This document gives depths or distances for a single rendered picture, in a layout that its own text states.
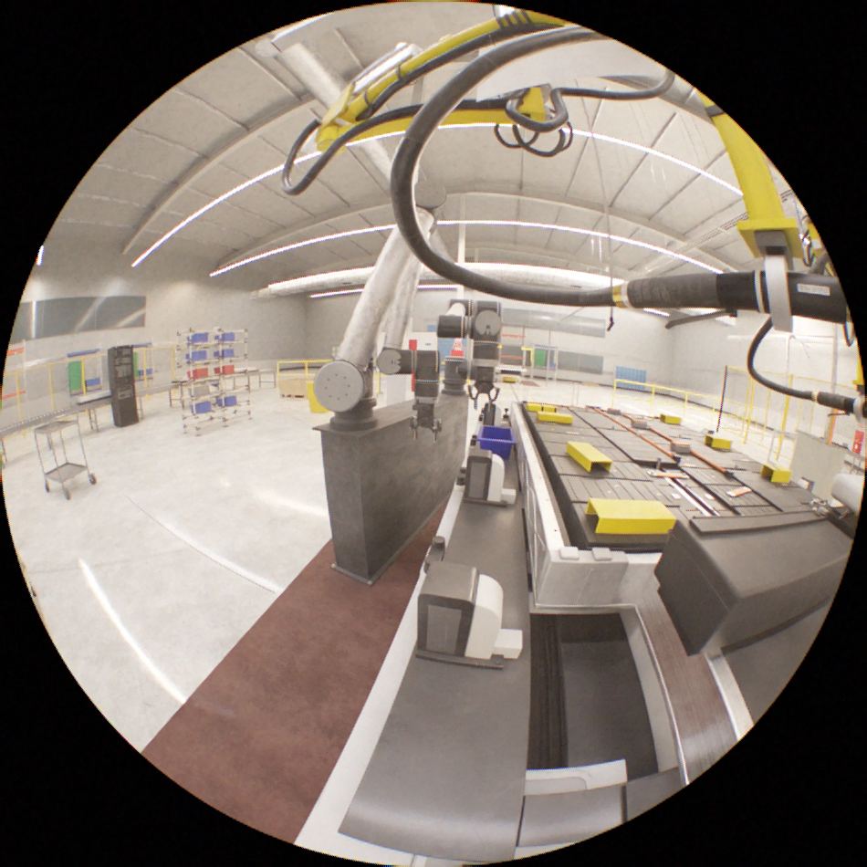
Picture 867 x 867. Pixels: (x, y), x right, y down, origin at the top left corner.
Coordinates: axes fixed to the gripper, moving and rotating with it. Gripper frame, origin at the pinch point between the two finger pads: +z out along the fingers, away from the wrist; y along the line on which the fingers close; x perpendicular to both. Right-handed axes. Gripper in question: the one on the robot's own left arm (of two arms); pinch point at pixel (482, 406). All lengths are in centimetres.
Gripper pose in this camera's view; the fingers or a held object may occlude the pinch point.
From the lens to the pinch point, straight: 120.2
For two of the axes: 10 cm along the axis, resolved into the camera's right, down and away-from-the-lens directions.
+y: 9.8, 0.9, -2.0
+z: -0.4, 9.6, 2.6
